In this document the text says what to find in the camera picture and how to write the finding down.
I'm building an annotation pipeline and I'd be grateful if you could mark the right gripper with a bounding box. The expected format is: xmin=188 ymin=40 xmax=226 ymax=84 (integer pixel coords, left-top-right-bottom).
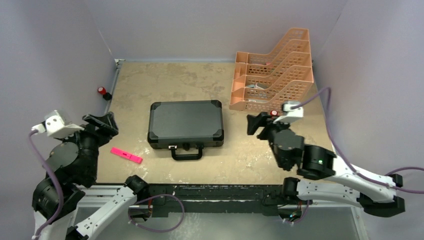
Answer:
xmin=247 ymin=112 xmax=293 ymax=151

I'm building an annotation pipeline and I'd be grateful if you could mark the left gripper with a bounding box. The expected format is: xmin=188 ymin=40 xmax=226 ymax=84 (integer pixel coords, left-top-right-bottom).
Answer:
xmin=59 ymin=111 xmax=119 ymax=181

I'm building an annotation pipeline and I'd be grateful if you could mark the black poker set case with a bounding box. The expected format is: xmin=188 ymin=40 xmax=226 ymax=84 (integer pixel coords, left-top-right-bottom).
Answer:
xmin=147 ymin=99 xmax=225 ymax=161

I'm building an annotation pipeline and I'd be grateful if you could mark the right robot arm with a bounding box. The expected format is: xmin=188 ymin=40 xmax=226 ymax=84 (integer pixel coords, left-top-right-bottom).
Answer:
xmin=247 ymin=108 xmax=405 ymax=218

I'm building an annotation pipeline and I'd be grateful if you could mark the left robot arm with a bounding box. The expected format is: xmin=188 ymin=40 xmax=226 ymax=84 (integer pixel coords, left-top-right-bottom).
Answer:
xmin=28 ymin=110 xmax=150 ymax=240

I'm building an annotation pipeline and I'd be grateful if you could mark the red black stamp on table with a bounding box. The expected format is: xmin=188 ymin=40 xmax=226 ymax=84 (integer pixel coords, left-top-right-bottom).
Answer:
xmin=270 ymin=110 xmax=279 ymax=116

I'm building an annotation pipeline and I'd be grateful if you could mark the pink highlighter marker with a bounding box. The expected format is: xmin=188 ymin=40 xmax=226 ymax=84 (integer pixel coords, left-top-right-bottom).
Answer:
xmin=110 ymin=147 xmax=143 ymax=164

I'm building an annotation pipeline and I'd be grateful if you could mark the orange plastic file tray rack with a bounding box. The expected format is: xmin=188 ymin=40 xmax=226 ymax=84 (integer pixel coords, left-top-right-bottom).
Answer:
xmin=229 ymin=27 xmax=315 ymax=112

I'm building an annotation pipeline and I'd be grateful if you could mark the red emergency button left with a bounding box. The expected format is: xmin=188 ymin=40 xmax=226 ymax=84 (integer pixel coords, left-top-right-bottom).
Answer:
xmin=97 ymin=87 xmax=113 ymax=101

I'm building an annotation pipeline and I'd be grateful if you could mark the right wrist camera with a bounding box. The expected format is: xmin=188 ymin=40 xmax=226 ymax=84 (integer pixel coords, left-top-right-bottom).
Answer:
xmin=273 ymin=100 xmax=304 ymax=124

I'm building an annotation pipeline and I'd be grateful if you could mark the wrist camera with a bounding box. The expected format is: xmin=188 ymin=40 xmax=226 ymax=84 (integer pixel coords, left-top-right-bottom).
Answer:
xmin=273 ymin=100 xmax=304 ymax=124
xmin=31 ymin=110 xmax=85 ymax=139

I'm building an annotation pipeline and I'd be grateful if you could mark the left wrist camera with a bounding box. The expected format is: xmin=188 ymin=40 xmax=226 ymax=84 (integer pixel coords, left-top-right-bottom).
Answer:
xmin=31 ymin=110 xmax=85 ymax=139

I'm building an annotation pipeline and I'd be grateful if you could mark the black base frame rail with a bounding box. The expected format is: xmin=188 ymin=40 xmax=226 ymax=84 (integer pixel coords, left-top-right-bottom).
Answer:
xmin=149 ymin=183 xmax=297 ymax=216

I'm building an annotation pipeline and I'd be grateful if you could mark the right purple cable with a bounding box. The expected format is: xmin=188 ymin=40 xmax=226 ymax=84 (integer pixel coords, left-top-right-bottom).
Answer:
xmin=293 ymin=86 xmax=424 ymax=195

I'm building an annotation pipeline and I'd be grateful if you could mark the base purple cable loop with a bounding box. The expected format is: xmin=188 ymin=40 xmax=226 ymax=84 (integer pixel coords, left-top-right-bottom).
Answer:
xmin=127 ymin=193 xmax=186 ymax=233

